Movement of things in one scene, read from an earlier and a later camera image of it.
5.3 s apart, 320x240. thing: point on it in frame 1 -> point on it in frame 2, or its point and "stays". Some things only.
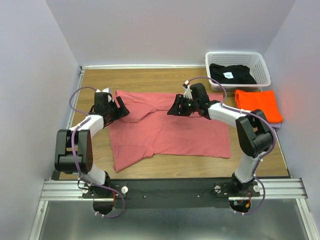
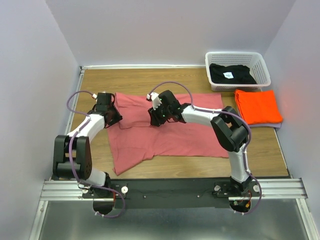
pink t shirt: x=148 y=129 stays
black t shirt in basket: x=231 y=74 stays
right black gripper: x=174 y=110 -> x=154 y=119
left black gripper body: x=114 y=113 stays
